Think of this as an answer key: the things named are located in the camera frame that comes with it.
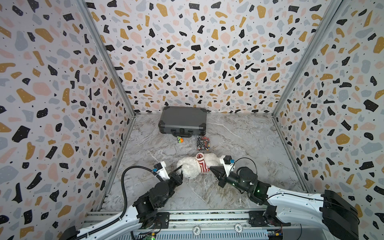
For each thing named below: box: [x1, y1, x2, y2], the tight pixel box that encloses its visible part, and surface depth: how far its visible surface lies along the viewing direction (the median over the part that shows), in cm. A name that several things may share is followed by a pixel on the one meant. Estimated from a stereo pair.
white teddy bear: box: [176, 153, 220, 179], surface depth 77 cm
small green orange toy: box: [176, 135, 184, 144], surface depth 105 cm
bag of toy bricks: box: [195, 135, 212, 151], surface depth 102 cm
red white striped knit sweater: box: [195, 152, 211, 173], surface depth 77 cm
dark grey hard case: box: [158, 106, 207, 138], surface depth 106 cm
